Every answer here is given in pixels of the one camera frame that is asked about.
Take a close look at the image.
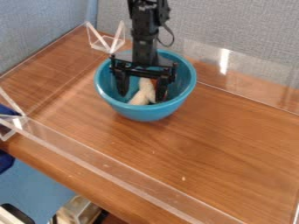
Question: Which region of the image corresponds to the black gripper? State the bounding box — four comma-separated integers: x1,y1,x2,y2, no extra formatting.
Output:
109,0,176,102

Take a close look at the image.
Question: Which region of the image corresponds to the white brown toy mushroom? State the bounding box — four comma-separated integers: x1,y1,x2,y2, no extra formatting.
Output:
127,78,156,106

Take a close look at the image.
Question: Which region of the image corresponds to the blue bowl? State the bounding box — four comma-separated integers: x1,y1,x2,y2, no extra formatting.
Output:
93,50,197,122

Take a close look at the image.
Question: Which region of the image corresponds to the clear acrylic back barrier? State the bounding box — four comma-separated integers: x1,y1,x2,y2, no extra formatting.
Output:
181,39,299,115

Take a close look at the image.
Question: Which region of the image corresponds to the clear acrylic barrier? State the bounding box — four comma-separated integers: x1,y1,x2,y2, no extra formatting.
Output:
0,114,244,224
181,39,299,115

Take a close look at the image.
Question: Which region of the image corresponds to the blue cloth object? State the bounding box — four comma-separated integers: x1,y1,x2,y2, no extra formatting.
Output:
0,103,19,174

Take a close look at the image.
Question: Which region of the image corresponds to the clear acrylic front barrier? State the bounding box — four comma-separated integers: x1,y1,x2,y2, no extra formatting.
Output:
0,114,244,224

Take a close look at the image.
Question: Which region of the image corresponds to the black object bottom left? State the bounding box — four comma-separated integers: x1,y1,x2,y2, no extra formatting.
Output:
0,204,34,224

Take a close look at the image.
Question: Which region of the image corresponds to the black cable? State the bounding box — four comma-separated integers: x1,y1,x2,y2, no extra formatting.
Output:
156,22,176,48

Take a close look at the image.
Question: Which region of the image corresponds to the metal bracket under table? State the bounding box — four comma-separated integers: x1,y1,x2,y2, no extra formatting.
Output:
46,195,101,224

